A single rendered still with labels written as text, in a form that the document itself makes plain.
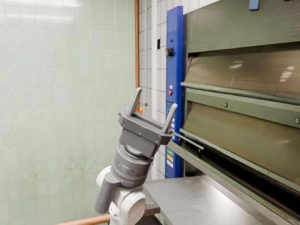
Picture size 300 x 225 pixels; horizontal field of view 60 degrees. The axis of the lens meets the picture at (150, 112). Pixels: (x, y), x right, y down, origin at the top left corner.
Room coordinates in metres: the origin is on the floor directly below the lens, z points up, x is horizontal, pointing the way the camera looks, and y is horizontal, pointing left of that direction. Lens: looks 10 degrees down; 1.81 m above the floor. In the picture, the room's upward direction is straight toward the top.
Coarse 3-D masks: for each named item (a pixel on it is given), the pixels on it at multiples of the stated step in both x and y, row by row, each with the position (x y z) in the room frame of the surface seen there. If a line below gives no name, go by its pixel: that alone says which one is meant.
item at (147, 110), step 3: (141, 108) 2.01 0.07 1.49; (144, 108) 1.95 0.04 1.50; (147, 108) 1.96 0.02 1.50; (150, 108) 1.97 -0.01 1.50; (144, 111) 1.95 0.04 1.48; (147, 111) 1.96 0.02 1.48; (150, 111) 1.97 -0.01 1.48; (144, 114) 1.95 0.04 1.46; (147, 114) 1.96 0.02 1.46; (150, 114) 1.97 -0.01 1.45; (150, 117) 1.97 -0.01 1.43
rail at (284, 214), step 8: (176, 144) 1.25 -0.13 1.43; (184, 152) 1.16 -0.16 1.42; (200, 160) 1.03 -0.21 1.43; (208, 168) 0.97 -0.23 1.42; (216, 168) 0.94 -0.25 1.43; (224, 176) 0.88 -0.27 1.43; (232, 184) 0.83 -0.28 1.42; (240, 184) 0.80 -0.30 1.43; (248, 192) 0.76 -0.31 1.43; (256, 192) 0.75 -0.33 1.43; (256, 200) 0.73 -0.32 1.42; (264, 200) 0.70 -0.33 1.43; (272, 208) 0.67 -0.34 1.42; (280, 208) 0.65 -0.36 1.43; (280, 216) 0.64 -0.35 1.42; (288, 216) 0.62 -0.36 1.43; (296, 224) 0.60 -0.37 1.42
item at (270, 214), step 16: (192, 160) 1.09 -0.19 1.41; (208, 160) 1.11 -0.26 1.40; (224, 160) 1.15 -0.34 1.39; (240, 176) 0.94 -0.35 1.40; (256, 176) 0.98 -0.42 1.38; (240, 192) 0.79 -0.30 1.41; (272, 192) 0.82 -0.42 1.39; (288, 192) 0.84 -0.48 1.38; (256, 208) 0.72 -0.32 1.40; (288, 208) 0.71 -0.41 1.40; (288, 224) 0.61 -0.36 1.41
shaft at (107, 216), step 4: (100, 216) 0.98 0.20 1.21; (104, 216) 0.98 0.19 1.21; (108, 216) 0.98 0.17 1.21; (80, 220) 0.95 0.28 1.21; (84, 220) 0.95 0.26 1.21; (88, 220) 0.95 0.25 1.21; (92, 220) 0.96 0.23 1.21; (96, 220) 0.96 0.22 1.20; (100, 220) 0.96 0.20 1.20; (104, 220) 0.97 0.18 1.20; (108, 220) 0.97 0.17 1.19; (56, 224) 0.92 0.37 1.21; (60, 224) 0.92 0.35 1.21; (64, 224) 0.93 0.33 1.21; (68, 224) 0.93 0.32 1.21; (72, 224) 0.93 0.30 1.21; (76, 224) 0.93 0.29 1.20; (80, 224) 0.94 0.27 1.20; (84, 224) 0.94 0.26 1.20; (88, 224) 0.95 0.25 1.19; (92, 224) 0.95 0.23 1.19; (96, 224) 0.96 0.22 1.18
